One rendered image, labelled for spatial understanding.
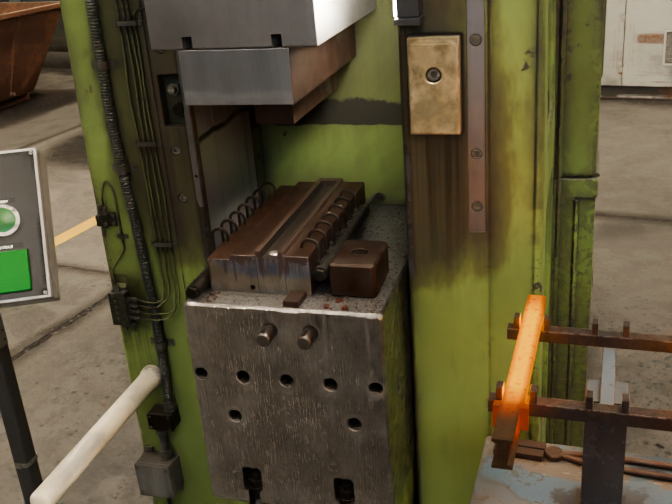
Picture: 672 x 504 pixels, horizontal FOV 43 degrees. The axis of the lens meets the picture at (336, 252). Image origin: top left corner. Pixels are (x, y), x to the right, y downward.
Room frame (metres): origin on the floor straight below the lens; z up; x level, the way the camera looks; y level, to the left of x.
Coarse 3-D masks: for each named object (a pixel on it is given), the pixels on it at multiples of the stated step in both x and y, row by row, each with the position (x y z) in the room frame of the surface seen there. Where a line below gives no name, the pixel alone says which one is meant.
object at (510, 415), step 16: (528, 304) 1.24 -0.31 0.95; (544, 304) 1.25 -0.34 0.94; (528, 320) 1.19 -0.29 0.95; (528, 336) 1.13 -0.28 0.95; (528, 352) 1.09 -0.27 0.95; (512, 368) 1.05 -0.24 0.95; (528, 368) 1.04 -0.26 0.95; (512, 384) 1.01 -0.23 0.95; (528, 384) 1.02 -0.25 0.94; (496, 400) 0.96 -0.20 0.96; (512, 400) 0.97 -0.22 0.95; (496, 416) 0.95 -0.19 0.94; (512, 416) 0.91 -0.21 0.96; (528, 416) 0.94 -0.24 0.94; (496, 432) 0.88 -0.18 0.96; (512, 432) 0.88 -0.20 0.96; (496, 448) 0.90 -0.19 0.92; (512, 448) 0.90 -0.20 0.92; (496, 464) 0.87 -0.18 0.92; (512, 464) 0.87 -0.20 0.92
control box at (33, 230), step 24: (0, 168) 1.51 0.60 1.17; (24, 168) 1.51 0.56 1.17; (0, 192) 1.49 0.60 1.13; (24, 192) 1.49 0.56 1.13; (48, 192) 1.56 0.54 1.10; (24, 216) 1.47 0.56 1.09; (48, 216) 1.52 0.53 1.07; (0, 240) 1.44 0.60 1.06; (24, 240) 1.45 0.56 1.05; (48, 240) 1.47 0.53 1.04; (48, 264) 1.43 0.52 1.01; (48, 288) 1.41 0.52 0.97
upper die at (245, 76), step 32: (352, 32) 1.79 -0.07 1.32; (192, 64) 1.46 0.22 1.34; (224, 64) 1.45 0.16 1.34; (256, 64) 1.43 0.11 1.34; (288, 64) 1.41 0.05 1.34; (320, 64) 1.57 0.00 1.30; (192, 96) 1.47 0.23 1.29; (224, 96) 1.45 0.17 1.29; (256, 96) 1.43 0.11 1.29; (288, 96) 1.41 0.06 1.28
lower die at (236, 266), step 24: (288, 192) 1.79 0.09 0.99; (336, 192) 1.75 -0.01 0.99; (360, 192) 1.78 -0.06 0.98; (264, 216) 1.67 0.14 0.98; (288, 216) 1.61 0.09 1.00; (312, 216) 1.60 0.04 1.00; (240, 240) 1.55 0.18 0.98; (264, 240) 1.49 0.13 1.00; (288, 240) 1.48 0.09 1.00; (216, 264) 1.47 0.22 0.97; (240, 264) 1.45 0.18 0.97; (264, 264) 1.44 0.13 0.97; (288, 264) 1.42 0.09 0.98; (312, 264) 1.43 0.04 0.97; (216, 288) 1.47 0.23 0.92; (240, 288) 1.45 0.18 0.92; (264, 288) 1.44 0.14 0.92; (288, 288) 1.42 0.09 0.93; (312, 288) 1.42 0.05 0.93
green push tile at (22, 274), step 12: (0, 252) 1.43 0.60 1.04; (12, 252) 1.43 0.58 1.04; (24, 252) 1.43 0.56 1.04; (0, 264) 1.42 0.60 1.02; (12, 264) 1.42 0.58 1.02; (24, 264) 1.42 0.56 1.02; (0, 276) 1.40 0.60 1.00; (12, 276) 1.41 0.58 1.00; (24, 276) 1.41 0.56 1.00; (0, 288) 1.39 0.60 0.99; (12, 288) 1.40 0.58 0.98; (24, 288) 1.40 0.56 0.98
